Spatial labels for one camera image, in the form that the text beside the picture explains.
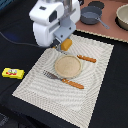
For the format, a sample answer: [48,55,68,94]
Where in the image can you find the orange bread loaf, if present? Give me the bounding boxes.
[61,39,72,51]

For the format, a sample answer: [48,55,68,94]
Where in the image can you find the beige bowl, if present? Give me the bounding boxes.
[116,4,128,30]

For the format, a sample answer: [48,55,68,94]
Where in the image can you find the woven beige placemat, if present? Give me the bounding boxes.
[13,35,113,128]

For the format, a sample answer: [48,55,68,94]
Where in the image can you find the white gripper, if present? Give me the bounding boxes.
[29,3,80,47]

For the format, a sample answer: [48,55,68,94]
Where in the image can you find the round wooden plate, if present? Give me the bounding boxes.
[55,55,82,78]

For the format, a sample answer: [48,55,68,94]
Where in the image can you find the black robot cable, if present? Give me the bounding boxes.
[0,30,44,49]

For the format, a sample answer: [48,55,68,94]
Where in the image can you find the grey frying pan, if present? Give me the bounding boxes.
[80,6,109,29]

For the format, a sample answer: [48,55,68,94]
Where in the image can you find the orange handled fork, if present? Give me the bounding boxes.
[43,70,84,89]

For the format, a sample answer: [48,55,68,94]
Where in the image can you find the orange handled knife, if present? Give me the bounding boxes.
[77,55,96,63]

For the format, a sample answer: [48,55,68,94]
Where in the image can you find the pink stovetop board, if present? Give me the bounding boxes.
[76,0,128,42]

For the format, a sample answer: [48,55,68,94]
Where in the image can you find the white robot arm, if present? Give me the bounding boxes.
[29,0,80,47]

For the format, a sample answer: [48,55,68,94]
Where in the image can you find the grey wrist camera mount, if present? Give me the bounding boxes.
[54,17,76,50]

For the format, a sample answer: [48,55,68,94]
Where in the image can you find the yellow butter box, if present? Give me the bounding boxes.
[2,68,24,79]

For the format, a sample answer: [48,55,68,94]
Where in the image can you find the black burner plate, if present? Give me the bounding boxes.
[88,1,104,9]

